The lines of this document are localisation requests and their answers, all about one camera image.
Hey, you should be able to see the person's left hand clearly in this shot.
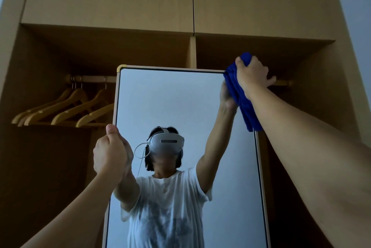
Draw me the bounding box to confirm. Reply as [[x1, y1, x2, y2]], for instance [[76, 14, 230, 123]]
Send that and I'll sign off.
[[93, 124, 129, 185]]

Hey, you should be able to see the person's right hand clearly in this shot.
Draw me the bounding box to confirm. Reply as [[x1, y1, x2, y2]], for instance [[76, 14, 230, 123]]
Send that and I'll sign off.
[[235, 55, 277, 100]]

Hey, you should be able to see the blue microfibre cloth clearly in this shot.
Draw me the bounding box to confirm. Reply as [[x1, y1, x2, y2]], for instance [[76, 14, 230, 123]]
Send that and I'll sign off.
[[223, 52, 264, 132]]

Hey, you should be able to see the tall framed mirror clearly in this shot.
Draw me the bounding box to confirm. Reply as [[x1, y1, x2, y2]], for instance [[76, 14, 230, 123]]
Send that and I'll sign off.
[[102, 64, 272, 248]]

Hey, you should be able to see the light wooden wardrobe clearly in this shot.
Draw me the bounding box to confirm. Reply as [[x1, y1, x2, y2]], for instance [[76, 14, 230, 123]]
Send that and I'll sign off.
[[0, 0, 371, 248]]

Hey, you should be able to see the person's left forearm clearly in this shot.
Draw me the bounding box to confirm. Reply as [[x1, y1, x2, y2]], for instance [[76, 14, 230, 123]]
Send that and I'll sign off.
[[20, 174, 122, 248]]

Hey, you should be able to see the person's right forearm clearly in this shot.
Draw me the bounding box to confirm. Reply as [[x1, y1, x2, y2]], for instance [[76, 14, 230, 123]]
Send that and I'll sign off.
[[249, 85, 371, 248]]

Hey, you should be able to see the wooden clothes rod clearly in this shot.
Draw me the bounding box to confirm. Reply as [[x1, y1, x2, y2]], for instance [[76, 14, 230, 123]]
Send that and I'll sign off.
[[65, 74, 293, 88]]

